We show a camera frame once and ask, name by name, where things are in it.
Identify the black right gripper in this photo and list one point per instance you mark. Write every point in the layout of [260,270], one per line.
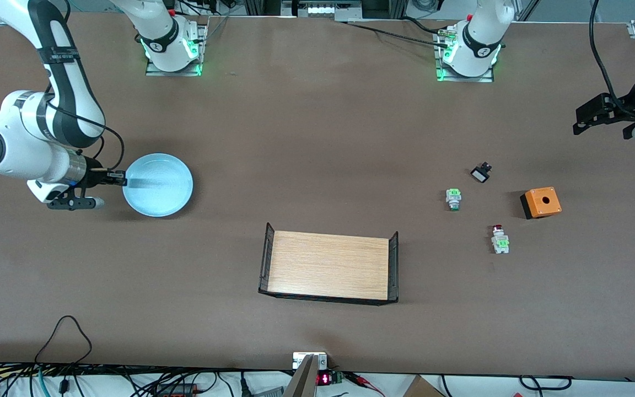
[93,169]

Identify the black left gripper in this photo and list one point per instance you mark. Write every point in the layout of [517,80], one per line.
[628,108]

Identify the light blue round plate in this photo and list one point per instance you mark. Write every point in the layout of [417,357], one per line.
[157,199]

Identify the red push button switch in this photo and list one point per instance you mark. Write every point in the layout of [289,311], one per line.
[499,242]

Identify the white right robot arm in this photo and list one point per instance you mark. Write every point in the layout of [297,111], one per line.
[14,143]

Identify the short aluminium profile corner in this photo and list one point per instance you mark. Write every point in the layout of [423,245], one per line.
[6,16]

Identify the wooden tray black mesh sides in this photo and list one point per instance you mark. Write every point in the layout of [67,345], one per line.
[328,264]

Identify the grey metal beam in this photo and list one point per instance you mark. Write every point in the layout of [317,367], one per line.
[302,383]

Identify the red LED display module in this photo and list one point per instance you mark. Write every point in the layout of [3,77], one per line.
[324,379]

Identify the red clip test leads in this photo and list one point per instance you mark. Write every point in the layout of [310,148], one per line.
[359,377]

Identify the brown cardboard piece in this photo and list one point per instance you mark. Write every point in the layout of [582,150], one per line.
[419,389]

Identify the orange button enclosure box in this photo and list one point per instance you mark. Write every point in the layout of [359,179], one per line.
[543,205]

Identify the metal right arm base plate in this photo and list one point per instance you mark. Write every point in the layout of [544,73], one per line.
[157,72]

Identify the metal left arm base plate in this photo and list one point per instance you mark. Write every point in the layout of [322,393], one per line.
[485,79]

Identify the black rectangular switch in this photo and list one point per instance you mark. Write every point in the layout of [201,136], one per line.
[480,175]

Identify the green push button switch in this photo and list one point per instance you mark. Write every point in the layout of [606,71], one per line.
[453,197]

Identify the silver metal bracket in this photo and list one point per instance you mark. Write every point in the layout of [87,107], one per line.
[298,359]

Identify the metal frame with lights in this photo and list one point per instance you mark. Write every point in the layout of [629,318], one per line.
[320,10]

